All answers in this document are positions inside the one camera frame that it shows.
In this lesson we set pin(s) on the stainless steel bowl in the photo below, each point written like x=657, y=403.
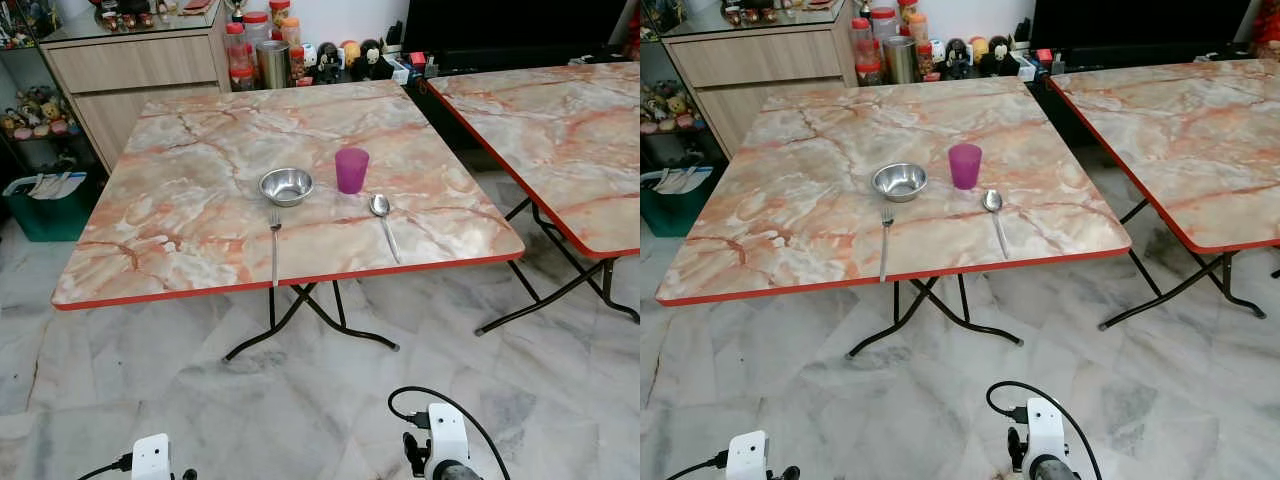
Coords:
x=900, y=182
x=286, y=186

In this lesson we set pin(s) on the silver metal spoon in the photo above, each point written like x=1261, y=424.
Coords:
x=991, y=200
x=379, y=205

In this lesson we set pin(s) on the marble-top folding table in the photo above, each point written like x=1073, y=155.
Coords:
x=560, y=130
x=200, y=200
x=1180, y=130
x=820, y=200

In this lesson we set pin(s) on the purple plastic cup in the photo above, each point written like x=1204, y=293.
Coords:
x=965, y=168
x=352, y=172

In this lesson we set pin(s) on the green storage bin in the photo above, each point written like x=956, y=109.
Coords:
x=675, y=210
x=50, y=215

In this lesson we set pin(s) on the black toy figurine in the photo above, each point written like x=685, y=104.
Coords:
x=329, y=60
x=956, y=57
x=371, y=58
x=1000, y=55

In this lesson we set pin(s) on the white toy figurine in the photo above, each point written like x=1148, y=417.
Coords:
x=936, y=56
x=309, y=60

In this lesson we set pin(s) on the yellow toy figurine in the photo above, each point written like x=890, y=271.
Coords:
x=350, y=52
x=978, y=48

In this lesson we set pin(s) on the steel tumbler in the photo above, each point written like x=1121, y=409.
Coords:
x=901, y=60
x=273, y=65

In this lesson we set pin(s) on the light wooden cabinet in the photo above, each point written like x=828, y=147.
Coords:
x=760, y=60
x=130, y=70

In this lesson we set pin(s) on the black television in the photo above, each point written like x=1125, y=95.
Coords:
x=1130, y=20
x=500, y=20

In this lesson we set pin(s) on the red robed statue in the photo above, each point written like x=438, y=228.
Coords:
x=1268, y=40

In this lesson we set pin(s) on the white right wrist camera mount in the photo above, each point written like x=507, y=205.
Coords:
x=445, y=430
x=1043, y=425

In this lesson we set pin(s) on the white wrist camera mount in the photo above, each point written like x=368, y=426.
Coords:
x=745, y=458
x=1043, y=425
x=152, y=458
x=445, y=430

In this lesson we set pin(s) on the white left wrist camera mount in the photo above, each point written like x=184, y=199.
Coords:
x=745, y=458
x=152, y=458

